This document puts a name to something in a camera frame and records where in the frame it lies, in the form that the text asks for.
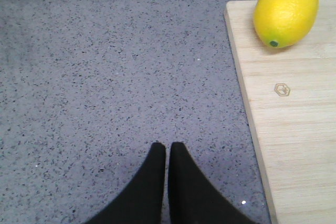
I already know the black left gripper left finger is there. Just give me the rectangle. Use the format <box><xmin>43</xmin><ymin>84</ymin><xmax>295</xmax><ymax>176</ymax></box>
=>
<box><xmin>87</xmin><ymin>143</ymin><xmax>166</xmax><ymax>223</ymax></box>

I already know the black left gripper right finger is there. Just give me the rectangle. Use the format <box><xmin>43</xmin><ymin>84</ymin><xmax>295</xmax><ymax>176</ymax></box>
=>
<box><xmin>169</xmin><ymin>142</ymin><xmax>254</xmax><ymax>223</ymax></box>

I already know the wooden cutting board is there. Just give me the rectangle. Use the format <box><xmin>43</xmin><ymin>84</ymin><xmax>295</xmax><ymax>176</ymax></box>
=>
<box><xmin>224</xmin><ymin>0</ymin><xmax>335</xmax><ymax>223</ymax></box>

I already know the yellow lemon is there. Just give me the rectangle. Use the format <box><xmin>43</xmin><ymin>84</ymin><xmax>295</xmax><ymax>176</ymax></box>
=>
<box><xmin>253</xmin><ymin>0</ymin><xmax>319</xmax><ymax>48</ymax></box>

